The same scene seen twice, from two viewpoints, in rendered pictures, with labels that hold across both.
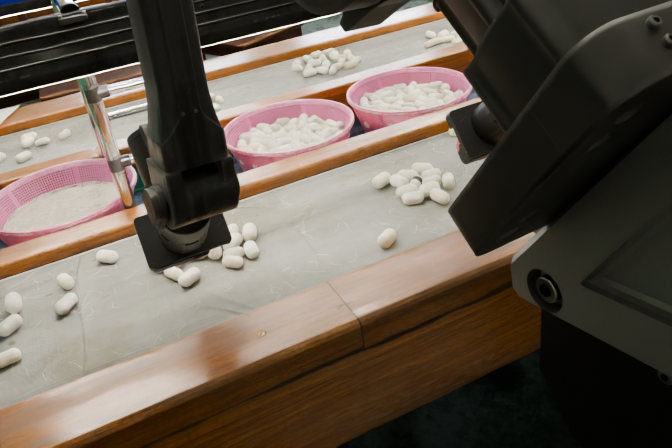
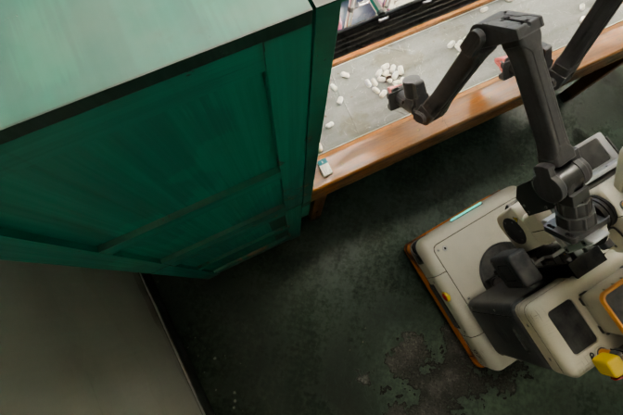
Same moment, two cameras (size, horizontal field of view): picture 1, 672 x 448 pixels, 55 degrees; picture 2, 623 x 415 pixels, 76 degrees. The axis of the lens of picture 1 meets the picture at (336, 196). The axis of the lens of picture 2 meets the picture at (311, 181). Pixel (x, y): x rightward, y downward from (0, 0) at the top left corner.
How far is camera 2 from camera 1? 1.05 m
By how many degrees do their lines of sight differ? 47
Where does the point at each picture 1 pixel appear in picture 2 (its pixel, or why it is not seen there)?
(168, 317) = (379, 112)
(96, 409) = (374, 153)
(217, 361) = (406, 139)
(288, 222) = (413, 64)
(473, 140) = (506, 74)
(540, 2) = (569, 222)
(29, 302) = not seen: hidden behind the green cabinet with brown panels
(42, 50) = (370, 33)
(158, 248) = (394, 104)
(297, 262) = not seen: hidden behind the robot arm
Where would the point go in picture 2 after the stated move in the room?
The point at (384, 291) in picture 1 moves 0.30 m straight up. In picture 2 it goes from (456, 116) to (494, 75)
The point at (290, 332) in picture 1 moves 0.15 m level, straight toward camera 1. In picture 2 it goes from (427, 131) to (438, 169)
